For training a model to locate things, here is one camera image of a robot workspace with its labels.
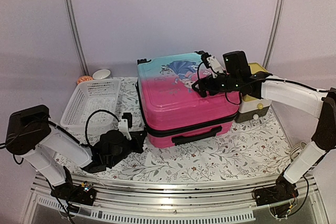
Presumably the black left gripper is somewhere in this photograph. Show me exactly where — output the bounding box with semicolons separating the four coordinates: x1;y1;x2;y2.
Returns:
109;130;146;167

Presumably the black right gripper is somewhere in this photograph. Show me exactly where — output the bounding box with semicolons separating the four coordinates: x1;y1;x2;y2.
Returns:
192;70;240;98

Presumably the pink and teal kids suitcase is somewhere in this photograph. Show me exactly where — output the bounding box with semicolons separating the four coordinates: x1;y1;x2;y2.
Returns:
136;51;240;148

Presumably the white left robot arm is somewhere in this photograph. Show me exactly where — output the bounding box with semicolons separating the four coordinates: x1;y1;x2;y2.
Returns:
1;105;147;206

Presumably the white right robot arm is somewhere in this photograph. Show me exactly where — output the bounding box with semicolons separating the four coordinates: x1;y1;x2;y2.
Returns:
192;51;335;206

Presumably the yellow top drawer box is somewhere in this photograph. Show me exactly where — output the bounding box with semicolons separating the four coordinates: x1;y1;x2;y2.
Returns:
234;62;274;124

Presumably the white perforated plastic basket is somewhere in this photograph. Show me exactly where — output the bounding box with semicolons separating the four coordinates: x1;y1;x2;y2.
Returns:
60;78;121;134

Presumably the white ceramic bowl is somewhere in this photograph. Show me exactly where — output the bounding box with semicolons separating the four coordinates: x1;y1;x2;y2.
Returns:
92;69;111;80

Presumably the orange patterned small dish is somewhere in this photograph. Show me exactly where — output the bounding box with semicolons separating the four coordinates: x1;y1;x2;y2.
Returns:
76;76;93;84

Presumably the floral patterned table mat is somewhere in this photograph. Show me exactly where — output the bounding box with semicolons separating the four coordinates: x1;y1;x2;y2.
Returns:
51;76;296;183

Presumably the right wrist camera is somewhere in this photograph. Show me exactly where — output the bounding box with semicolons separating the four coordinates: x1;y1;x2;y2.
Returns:
201;52;224;74

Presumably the aluminium front rail frame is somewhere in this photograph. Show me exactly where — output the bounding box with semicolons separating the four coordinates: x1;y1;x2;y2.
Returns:
23;175;329;223

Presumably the right wall aluminium post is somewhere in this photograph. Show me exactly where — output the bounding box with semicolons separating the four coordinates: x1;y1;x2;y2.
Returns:
262;0;285;69

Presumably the wall aluminium post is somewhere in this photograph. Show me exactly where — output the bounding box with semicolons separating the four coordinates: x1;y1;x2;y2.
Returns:
262;0;285;69
64;0;89;75

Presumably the left wall aluminium post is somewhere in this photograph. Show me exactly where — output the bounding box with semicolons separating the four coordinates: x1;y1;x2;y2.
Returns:
64;0;89;75

